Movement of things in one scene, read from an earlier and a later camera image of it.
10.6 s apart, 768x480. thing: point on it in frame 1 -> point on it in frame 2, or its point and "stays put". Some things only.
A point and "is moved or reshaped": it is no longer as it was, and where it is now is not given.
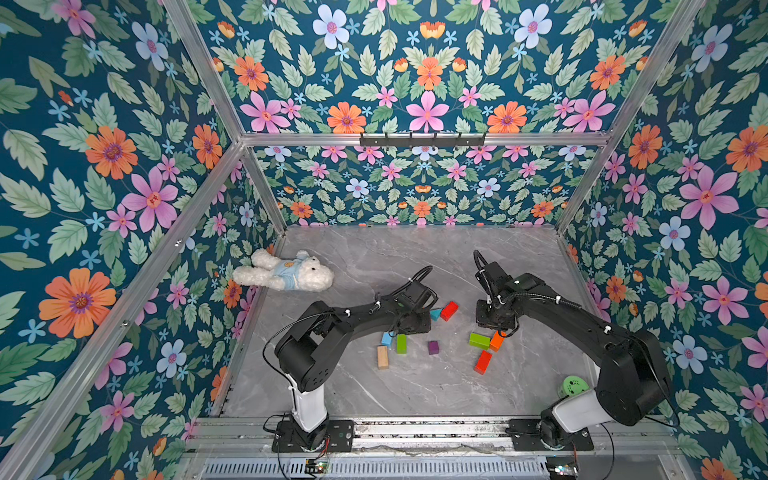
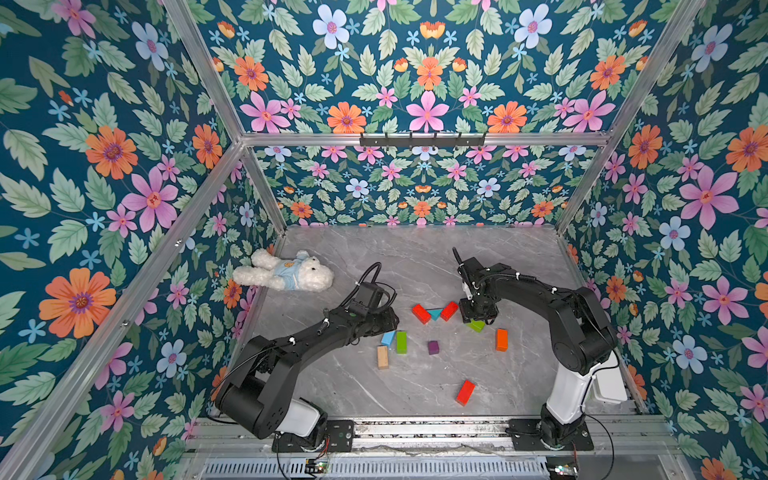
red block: (449, 310) is moved or reshaped
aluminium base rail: (214, 436) stays put
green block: (481, 341) is moved or reshaped
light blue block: (387, 339) stays put
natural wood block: (382, 354) stays put
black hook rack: (411, 141) stays put
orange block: (497, 341) is moved or reshaped
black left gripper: (426, 323) -> (389, 321)
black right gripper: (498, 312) -> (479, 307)
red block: (482, 362) -> (466, 392)
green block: (401, 343) stays put
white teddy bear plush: (304, 272) stays put
